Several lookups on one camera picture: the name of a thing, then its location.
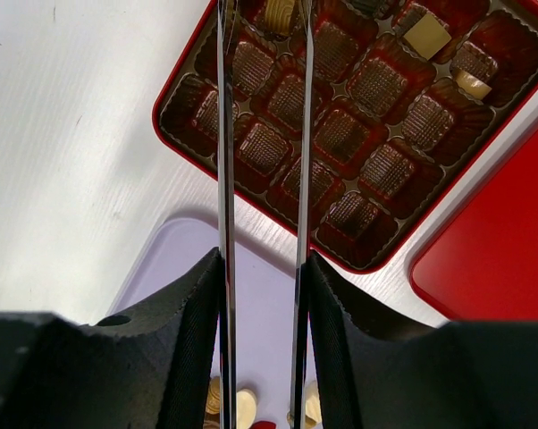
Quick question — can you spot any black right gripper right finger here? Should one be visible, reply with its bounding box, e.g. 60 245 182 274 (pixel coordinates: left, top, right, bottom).
307 253 538 428

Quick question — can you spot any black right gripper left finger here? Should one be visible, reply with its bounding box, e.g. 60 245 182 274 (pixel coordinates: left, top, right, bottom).
0 248 220 428

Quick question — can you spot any tan rounded square chocolate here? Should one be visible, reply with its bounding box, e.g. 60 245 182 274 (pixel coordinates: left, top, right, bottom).
454 70 492 100

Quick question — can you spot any tan square caramel chocolate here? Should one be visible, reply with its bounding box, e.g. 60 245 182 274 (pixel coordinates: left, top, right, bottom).
392 1 452 60

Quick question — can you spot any dark ridged chocolate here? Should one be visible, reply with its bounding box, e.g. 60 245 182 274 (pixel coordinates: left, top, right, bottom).
349 0 399 20

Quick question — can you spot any tan barrel chocolate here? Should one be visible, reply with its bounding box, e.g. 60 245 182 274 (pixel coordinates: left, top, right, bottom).
206 376 222 416

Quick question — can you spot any white oval chocolate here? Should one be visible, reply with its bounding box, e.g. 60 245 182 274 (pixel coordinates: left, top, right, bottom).
236 389 257 429

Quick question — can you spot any red candy chocolate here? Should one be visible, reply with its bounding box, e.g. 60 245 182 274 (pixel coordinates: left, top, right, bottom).
250 420 277 429

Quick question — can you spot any white square chocolate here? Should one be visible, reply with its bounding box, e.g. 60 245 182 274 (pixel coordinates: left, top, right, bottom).
305 380 322 428

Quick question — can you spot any red chocolate box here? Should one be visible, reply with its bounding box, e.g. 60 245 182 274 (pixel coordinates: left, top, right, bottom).
151 0 538 274

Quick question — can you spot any striped tan round chocolate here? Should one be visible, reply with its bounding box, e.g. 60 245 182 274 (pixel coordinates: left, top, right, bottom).
264 0 297 37

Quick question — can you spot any red box lid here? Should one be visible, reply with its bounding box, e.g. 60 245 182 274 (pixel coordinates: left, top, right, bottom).
409 129 538 321

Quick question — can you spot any lilac plastic tray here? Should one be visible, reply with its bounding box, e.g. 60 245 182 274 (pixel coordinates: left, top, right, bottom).
111 217 294 428

